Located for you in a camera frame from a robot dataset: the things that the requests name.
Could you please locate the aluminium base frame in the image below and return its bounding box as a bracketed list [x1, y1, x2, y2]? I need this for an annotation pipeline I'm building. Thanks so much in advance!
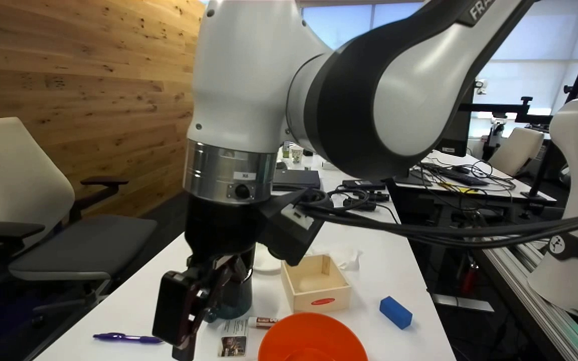
[480, 239, 578, 361]

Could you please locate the orange plastic bowl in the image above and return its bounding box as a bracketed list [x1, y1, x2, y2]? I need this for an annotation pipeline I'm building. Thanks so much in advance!
[256, 310, 368, 361]

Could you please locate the grey office chair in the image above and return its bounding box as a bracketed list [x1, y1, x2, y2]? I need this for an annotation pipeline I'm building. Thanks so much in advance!
[0, 114, 161, 309]

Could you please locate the blue pen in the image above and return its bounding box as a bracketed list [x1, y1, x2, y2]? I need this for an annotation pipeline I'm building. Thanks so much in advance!
[90, 330, 165, 347]

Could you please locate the white background chair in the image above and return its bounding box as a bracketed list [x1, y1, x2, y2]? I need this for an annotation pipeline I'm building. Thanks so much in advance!
[488, 124, 546, 177]

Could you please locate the open wooden box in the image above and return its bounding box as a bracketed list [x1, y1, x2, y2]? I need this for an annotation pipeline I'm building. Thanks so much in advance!
[280, 252, 353, 316]

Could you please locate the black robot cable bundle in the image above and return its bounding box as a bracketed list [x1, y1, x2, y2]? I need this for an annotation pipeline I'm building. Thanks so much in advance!
[297, 199, 578, 250]

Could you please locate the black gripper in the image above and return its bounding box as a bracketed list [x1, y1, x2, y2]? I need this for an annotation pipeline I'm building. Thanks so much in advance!
[150, 195, 264, 361]

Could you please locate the small photo card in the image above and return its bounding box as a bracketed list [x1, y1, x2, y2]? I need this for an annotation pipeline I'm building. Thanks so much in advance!
[216, 332, 249, 358]

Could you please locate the cluttered background desk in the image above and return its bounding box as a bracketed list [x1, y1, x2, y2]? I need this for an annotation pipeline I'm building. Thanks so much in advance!
[391, 147, 559, 206]

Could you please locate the white crumpled tissue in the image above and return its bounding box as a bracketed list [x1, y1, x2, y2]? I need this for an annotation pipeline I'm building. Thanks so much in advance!
[339, 248, 365, 272]

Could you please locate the dark green mug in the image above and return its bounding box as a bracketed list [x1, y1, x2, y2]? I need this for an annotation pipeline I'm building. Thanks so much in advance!
[210, 264, 255, 320]

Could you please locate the brown dry-erase marker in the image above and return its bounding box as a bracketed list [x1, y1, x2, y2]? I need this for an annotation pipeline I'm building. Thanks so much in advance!
[247, 314, 279, 330]

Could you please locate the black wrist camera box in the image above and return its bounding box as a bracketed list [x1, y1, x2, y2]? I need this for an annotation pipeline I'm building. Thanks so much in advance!
[259, 190, 325, 269]

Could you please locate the blue rectangular block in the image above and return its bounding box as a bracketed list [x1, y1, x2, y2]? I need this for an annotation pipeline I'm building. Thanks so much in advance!
[377, 294, 415, 330]

